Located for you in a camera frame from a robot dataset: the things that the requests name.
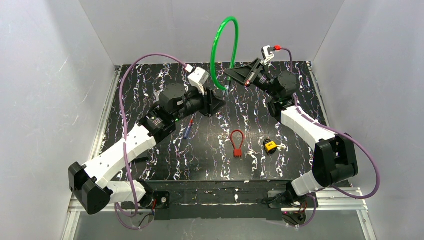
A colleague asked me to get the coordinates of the green cable lock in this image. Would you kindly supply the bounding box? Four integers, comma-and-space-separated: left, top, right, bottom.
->
210, 16, 240, 97

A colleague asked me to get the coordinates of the yellow padlock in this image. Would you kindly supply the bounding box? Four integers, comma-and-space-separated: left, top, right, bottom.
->
262, 138, 278, 155

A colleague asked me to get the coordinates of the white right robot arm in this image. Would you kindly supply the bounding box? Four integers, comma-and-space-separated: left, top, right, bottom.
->
224, 58, 359, 200

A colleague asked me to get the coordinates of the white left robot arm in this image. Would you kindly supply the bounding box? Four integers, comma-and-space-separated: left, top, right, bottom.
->
68, 83, 226, 215

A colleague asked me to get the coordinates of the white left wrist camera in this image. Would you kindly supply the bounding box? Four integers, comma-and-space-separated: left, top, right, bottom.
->
184, 64, 210, 96

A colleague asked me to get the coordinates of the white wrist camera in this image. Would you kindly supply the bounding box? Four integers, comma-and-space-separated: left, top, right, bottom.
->
184, 64, 210, 96
261, 45, 282, 65

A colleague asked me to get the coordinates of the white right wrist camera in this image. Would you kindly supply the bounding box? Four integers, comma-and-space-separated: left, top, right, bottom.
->
261, 45, 282, 65

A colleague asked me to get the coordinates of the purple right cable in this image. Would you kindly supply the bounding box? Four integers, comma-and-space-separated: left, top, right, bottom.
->
279, 46, 381, 229

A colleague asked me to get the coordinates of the purple cable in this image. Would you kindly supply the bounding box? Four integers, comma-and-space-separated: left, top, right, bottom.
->
114, 53, 190, 231
279, 46, 381, 229

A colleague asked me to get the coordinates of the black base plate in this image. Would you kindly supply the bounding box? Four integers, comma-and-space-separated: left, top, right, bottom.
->
138, 180, 318, 224

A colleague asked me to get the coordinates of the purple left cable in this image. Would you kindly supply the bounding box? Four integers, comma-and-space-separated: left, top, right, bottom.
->
114, 53, 190, 231

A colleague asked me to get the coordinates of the aluminium frame rail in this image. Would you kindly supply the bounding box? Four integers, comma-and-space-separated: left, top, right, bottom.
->
61, 66, 157, 240

